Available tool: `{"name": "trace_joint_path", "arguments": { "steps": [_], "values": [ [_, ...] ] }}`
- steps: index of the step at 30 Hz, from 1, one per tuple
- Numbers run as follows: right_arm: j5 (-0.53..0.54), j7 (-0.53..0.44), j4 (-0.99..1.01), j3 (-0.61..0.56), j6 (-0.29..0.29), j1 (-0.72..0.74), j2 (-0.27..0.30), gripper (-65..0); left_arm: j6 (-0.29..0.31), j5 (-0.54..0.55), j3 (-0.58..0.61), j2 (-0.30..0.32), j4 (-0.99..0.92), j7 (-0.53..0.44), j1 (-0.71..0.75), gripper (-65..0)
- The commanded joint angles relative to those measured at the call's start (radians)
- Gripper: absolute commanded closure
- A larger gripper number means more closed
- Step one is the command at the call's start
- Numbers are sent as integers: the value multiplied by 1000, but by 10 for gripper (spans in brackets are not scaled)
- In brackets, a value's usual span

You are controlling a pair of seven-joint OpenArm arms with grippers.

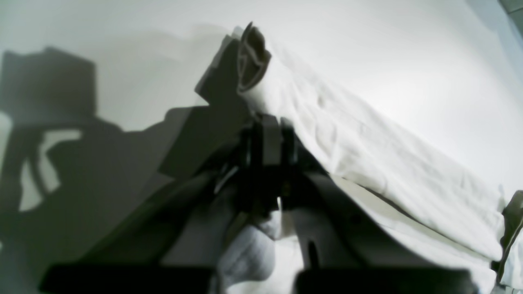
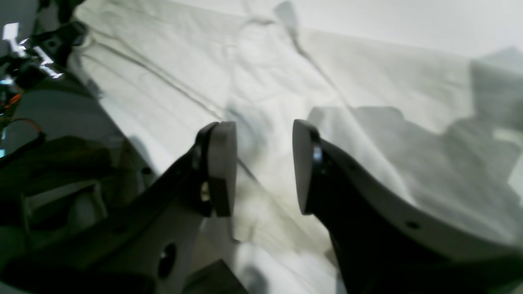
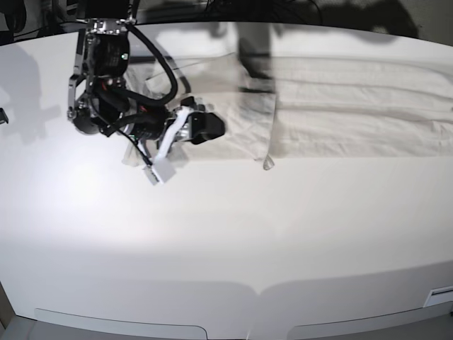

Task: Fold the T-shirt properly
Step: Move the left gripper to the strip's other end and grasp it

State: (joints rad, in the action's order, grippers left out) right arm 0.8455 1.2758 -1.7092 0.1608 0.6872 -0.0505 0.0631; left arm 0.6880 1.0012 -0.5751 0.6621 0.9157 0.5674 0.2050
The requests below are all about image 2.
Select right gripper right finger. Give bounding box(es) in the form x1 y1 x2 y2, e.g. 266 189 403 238
293 119 522 294

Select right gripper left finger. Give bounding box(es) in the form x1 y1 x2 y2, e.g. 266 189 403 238
1 122 237 294

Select light grey T-shirt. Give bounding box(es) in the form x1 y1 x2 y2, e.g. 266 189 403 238
75 0 522 294

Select red wire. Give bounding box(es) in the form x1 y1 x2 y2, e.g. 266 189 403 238
0 93 43 135

